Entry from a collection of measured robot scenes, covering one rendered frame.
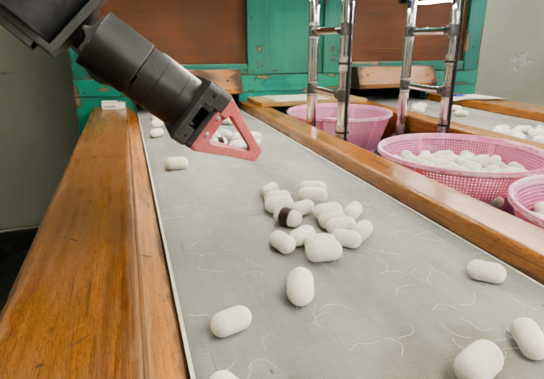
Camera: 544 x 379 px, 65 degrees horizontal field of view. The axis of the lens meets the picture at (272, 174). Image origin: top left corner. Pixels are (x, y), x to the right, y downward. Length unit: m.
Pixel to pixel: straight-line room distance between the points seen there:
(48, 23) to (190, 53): 0.91
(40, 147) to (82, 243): 1.76
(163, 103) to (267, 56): 0.95
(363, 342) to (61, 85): 1.92
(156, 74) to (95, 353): 0.25
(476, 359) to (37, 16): 0.41
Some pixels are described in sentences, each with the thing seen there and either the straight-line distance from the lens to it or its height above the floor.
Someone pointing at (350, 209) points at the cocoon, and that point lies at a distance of 0.50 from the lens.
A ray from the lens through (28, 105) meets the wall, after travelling 2.15.
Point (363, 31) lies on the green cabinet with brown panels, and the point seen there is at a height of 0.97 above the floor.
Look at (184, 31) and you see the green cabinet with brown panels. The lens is 1.32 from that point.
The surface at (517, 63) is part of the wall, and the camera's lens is 3.15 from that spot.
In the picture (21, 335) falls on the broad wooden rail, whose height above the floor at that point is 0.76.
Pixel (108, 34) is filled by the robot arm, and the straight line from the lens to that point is 0.43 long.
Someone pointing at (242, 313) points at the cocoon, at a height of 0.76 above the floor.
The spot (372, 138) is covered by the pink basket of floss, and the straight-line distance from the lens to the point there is 1.07.
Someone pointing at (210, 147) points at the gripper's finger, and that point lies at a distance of 0.45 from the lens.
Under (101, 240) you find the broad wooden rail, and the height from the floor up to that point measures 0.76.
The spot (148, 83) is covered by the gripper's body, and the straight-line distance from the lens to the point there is 0.43.
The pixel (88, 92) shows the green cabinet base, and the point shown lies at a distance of 1.31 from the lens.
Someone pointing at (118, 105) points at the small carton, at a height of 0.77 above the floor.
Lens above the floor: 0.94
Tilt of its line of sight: 17 degrees down
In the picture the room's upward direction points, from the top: straight up
